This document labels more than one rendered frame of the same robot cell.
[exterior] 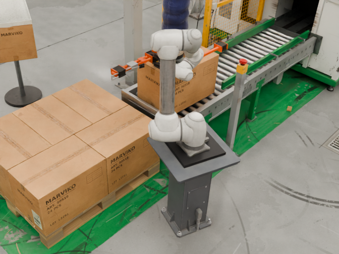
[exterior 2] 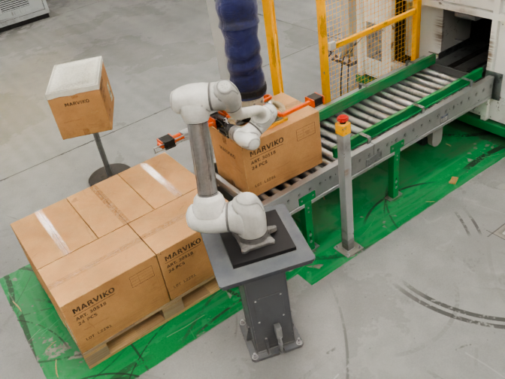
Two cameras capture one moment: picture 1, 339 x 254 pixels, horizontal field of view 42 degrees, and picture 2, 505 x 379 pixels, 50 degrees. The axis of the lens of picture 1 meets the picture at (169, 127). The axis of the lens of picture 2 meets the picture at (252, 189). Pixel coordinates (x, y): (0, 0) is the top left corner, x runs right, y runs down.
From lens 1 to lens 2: 0.95 m
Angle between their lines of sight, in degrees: 15
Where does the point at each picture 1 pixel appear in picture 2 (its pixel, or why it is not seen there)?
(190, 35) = (216, 88)
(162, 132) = (201, 221)
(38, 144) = (83, 237)
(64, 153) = (108, 249)
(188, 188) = (253, 295)
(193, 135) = (244, 224)
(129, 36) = not seen: hidden behind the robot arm
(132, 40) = not seen: hidden behind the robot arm
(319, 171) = (480, 271)
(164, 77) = (194, 147)
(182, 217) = (255, 335)
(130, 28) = not seen: hidden behind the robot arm
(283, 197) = (416, 309)
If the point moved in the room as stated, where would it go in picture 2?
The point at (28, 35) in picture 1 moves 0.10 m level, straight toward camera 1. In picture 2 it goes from (97, 103) to (95, 109)
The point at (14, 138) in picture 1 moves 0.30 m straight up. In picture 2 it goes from (58, 229) to (41, 192)
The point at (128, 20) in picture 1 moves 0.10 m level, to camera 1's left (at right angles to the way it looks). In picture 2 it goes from (224, 74) to (212, 74)
